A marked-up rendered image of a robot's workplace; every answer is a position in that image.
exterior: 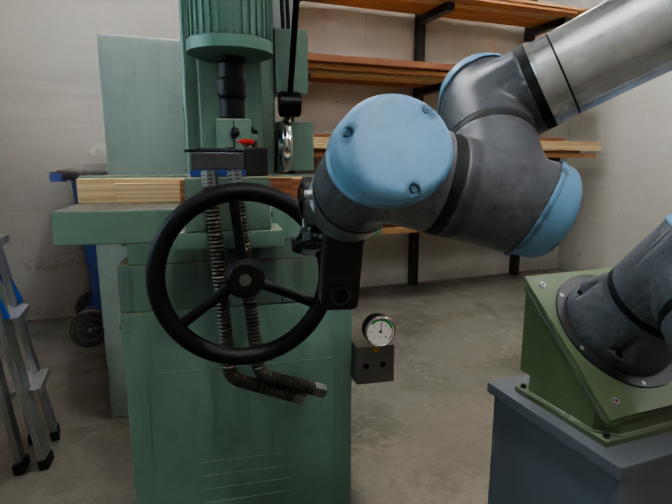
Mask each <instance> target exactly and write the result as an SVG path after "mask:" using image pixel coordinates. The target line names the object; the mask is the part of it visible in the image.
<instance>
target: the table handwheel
mask: <svg viewBox="0 0 672 504"><path fill-rule="evenodd" d="M240 201H251V202H258V203H263V204H266V205H269V206H272V207H274V208H277V209H279V210H281V211H282V212H284V213H286V214H287V215H289V216H290V217H291V218H293V219H294V220H295V221H296V222H297V223H298V224H299V225H300V226H301V227H302V219H300V214H299V206H298V200H297V199H296V198H294V197H293V196H291V195H289V194H287V193H285V192H283V191H281V190H279V189H276V188H273V187H270V186H266V185H262V184H257V183H246V182H238V183H228V184H222V185H218V186H214V187H211V188H208V189H205V190H203V191H201V192H199V193H197V194H195V195H193V196H191V197H190V198H188V199H187V200H185V201H184V202H182V203H181V204H180V205H179V206H178V207H176V208H175V209H174V210H173V211H172V212H171V213H170V214H169V215H168V217H167V218H166V219H165V220H164V222H163V223H162V224H161V226H160V228H159V229H158V231H157V233H156V234H155V236H154V239H153V241H152V243H151V246H150V249H149V252H148V256H147V262H146V271H145V280H146V290H147V295H148V299H149V302H150V305H151V308H152V310H153V312H154V315H155V316H156V318H157V320H158V322H159V323H160V325H161V326H162V327H163V329H164V330H165V331H166V333H167V334H168V335H169V336H170V337H171V338H172V339H173V340H174V341H175V342H176V343H177V344H179V345H180V346H181V347H183V348H184V349H186V350H187V351H189V352H190V353H192V354H194V355H196V356H198V357H200V358H203V359H206V360H208V361H212V362H215V363H220V364H226V365H252V364H258V363H262V362H266V361H269V360H272V359H275V358H277V357H280V356H282V355H284V354H286V353H288V352H289V351H291V350H293V349H294V348H296V347H297V346H298V345H300V344H301V343H302V342H303V341H304V340H306V339H307V338H308V337H309V336H310V335H311V334H312V332H313V331H314V330H315V329H316V328H317V326H318V325H319V324H320V322H321V320H322V319H323V317H324V315H325V314H326V312H327V310H324V309H323V308H322V305H321V303H320V300H319V297H318V294H319V277H320V261H321V257H320V256H318V254H316V257H317V262H318V283H317V289H316V293H315V296H314V297H312V296H310V295H307V294H304V293H301V292H298V291H296V290H293V289H290V288H288V287H285V286H283V285H280V284H278V283H276V282H273V281H271V280H268V279H266V278H265V275H264V272H263V269H262V267H261V264H260V263H259V262H258V261H257V260H256V259H255V258H253V257H251V256H247V250H246V244H245V238H244V232H243V225H242V216H241V208H240ZM224 203H228V204H229V210H230V216H231V222H232V228H233V237H234V246H235V249H233V250H232V252H231V261H230V262H229V263H228V264H227V266H226V269H225V285H223V286H222V287H221V288H220V289H218V290H217V291H216V292H215V293H213V294H212V295H211V296H210V297H208V298H207V299H206V300H205V301H203V302H202V303H201V304H199V305H198V306H197V307H195V308H194V309H192V310H191V311H190V312H188V313H187V314H186V315H184V316H183V317H182V318H179V317H178V315H177V314H176V312H175V310H174V309H173V307H172V304H171V302H170V300H169V297H168V293H167V289H166V281H165V271H166V263H167V258H168V255H169V252H170V249H171V247H172V244H173V243H174V241H175V239H176V237H177V236H178V234H179V233H180V232H181V230H182V229H183V228H184V227H185V226H186V225H187V224H188V223H189V222H190V221H191V220H192V219H193V218H195V217H196V216H198V215H199V214H200V213H202V212H204V211H206V210H208V209H210V208H212V207H214V206H217V205H220V204H224ZM262 289H263V290H266V291H269V292H272V293H275V294H278V295H281V296H283V297H286V298H289V299H292V300H294V301H297V302H299V303H302V304H304V305H307V306H309V309H308V311H307V312H306V314H305V315H304V316H303V318H302V319H301V320H300V321H299V322H298V323H297V325H295V326H294V327H293V328H292V329H291V330H290V331H288V332H287V333H286V334H284V335H283V336H281V337H279V338H277V339H275V340H273V341H271V342H268V343H266V344H262V345H258V346H253V347H244V348H237V347H227V346H222V345H219V344H215V343H213V342H210V341H208V340H206V339H204V338H202V337H200V336H199V335H197V334H196V333H194V332H193V331H192V330H190V329H189V328H188V326H189V325H190V324H191V323H193V322H194V321H195V320H196V319H198V318H199V317H200V316H202V315H203V314H204V313H205V312H207V311H208V310H209V309H211V308H212V307H213V306H215V305H216V304H218V303H219V302H220V301H222V300H223V299H225V298H226V297H227V296H229V295H230V294H232V295H234V296H236V297H238V298H251V297H253V296H255V295H257V294H258V293H259V292H260V291H261V290H262Z"/></svg>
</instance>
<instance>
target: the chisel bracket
mask: <svg viewBox="0 0 672 504"><path fill-rule="evenodd" d="M233 127H236V128H238V129H239V131H240V135H239V136H238V137H237V138H235V139H233V138H232V137H231V135H230V133H229V131H230V129H231V128H233ZM251 132H253V127H251V120H250V119H223V118H217V119H216V138H217V148H227V147H233V148H234V149H244V148H242V145H240V143H237V141H238V140H239V139H252V138H251Z"/></svg>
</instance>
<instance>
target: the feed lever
mask: <svg viewBox="0 0 672 504"><path fill-rule="evenodd" d="M299 4H300V0H293V10H292V26H291V42H290V59H289V75H288V91H280V92H279V94H278V112H279V116H280V117H284V120H287V121H288V122H290V120H291V117H299V116H300V115H301V105H302V104H301V94H300V93H299V92H294V91H293V89H294V75H295V61H296V46H297V32H298V18H299Z"/></svg>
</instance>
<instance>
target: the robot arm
mask: <svg viewBox="0 0 672 504"><path fill-rule="evenodd" d="M670 71H672V0H606V1H604V2H603V3H601V4H599V5H597V6H595V7H594V8H592V9H590V10H588V11H586V12H585V13H583V14H581V15H579V16H577V17H576V18H574V19H572V20H570V21H568V22H567V23H565V24H563V25H561V26H559V27H558V28H556V29H554V30H552V31H550V32H549V33H547V34H545V35H543V36H541V37H540V38H538V39H536V40H534V41H532V42H526V43H524V44H522V45H520V46H518V47H517V48H515V49H513V50H511V51H509V52H508V53H506V54H504V55H502V54H498V53H492V52H483V53H477V54H474V55H471V56H469V57H467V58H465V59H463V60H461V61H460V62H459V63H457V64H456V65H455V66H454V67H453V68H452V69H451V70H450V71H449V73H448V74H447V75H446V77H445V79H444V81H443V83H442V85H441V88H440V93H439V103H438V114H437V113H436V112H435V111H434V110H433V109H432V108H431V107H430V106H428V105H427V104H425V103H424V102H422V101H420V100H418V99H416V98H413V97H410V96H407V95H402V94H381V95H377V96H373V97H371V98H368V99H366V100H364V101H362V102H360V103H359V104H357V105H356V106H355V107H354V108H353V109H351V110H350V111H349V113H348V114H347V115H346V116H345V118H344V119H343V120H342V121H341V122H340V123H339V124H338V125H337V126H336V128H335V129H334V131H333V132H332V134H331V136H330V138H329V141H328V144H327V148H326V152H325V154H324V156H323V158H322V159H321V161H320V163H319V165H318V167H317V169H316V171H315V173H314V175H313V177H302V179H301V182H300V184H299V186H298V188H297V197H298V206H299V214H300V219H302V229H301V231H302V234H296V235H293V236H292V237H291V245H292V251H294V252H295V253H297V254H301V255H304V256H308V257H316V256H315V255H316V254H318V256H320V257H321V261H320V277H319V294H318V297H319V300H320V303H321V305H322V308H323V309H324V310H351V309H355V308H356V307H357V306H358V299H359V289H360V278H361V267H362V256H363V245H364V242H365V239H367V238H368V237H370V236H371V235H373V234H375V233H376V232H377V231H379V230H380V229H381V228H383V227H384V226H385V225H387V224H392V225H396V226H400V227H404V228H408V229H412V230H416V231H420V232H425V233H429V234H432V235H436V236H440V237H444V238H448V239H452V240H456V241H460V242H464V243H468V244H472V245H476V246H480V247H484V248H488V249H492V250H497V251H501V252H503V253H504V254H505V255H518V256H523V257H529V258H537V257H541V256H544V255H546V254H548V253H550V252H551V251H552V250H554V249H555V248H556V247H557V246H559V244H560V242H561V241H562V240H563V239H564V238H565V237H566V236H567V234H568V233H569V231H570V229H571V227H572V226H573V224H574V222H575V219H576V217H577V214H578V211H579V208H580V204H581V199H582V181H581V178H580V175H579V173H578V172H577V170H576V169H575V168H573V167H572V166H569V165H567V163H566V162H564V161H557V162H556V161H553V160H550V159H548V158H547V157H546V156H545V153H544V150H543V147H542V144H541V141H540V138H539V135H540V134H542V133H544V132H546V131H548V130H549V129H552V128H554V127H556V126H559V125H561V124H562V123H563V122H564V121H565V120H567V119H569V118H571V117H573V116H575V115H577V114H580V113H582V112H584V111H586V110H588V109H590V108H592V107H595V106H597V105H599V104H601V103H603V102H605V101H607V100H610V99H612V98H614V97H616V96H618V95H620V94H623V93H625V92H627V91H629V90H631V89H633V88H635V87H638V86H640V85H642V84H644V83H646V82H648V81H651V80H653V79H655V78H657V77H659V76H661V75H663V74H666V73H668V72H670ZM309 181H310V182H309ZM308 182H309V184H308V186H307V185H306V184H307V183H308ZM301 188H302V197H301ZM567 311H568V316H569V319H570V321H571V324H572V326H573V328H574V330H575V331H576V333H577V335H578V336H579V337H580V339H581V340H582V341H583V343H584V344H585V345H586V346H587V347H588V348H589V349H590V350H591V351H592V352H593V353H594V354H595V355H596V356H598V357H599V358H600V359H601V360H603V361H604V362H606V363H607V364H609V365H610V366H612V367H614V368H616V369H618V370H620V371H622V372H625V373H628V374H631V375H636V376H653V375H656V374H657V373H659V372H661V371H662V370H664V369H665V368H667V367H668V366H669V365H670V364H671V363H672V213H670V214H668V215H667V216H666V218H665V219H664V220H663V221H662V222H661V223H660V224H659V225H658V226H657V227H656V228H655V229H654V230H653V231H652V232H651V233H650V234H649V235H648V236H646V237H645V238H644V239H643V240H642V241H641V242H640V243H639V244H638V245H637V246H636V247H635V248H634V249H633V250H632V251H631V252H630V253H629V254H627V255H626V256H625V257H624V258H623V259H622V260H621V261H620V262H619V263H618V264H617V265H616V266H615V267H614V268H613V269H612V270H611V271H608V272H606V273H603V274H600V275H597V276H595V277H592V278H589V279H586V280H584V281H583V282H581V283H580V284H579V285H578V286H576V287H575V288H574V289H573V290H572V291H571V293H570V294H569V296H568V300H567Z"/></svg>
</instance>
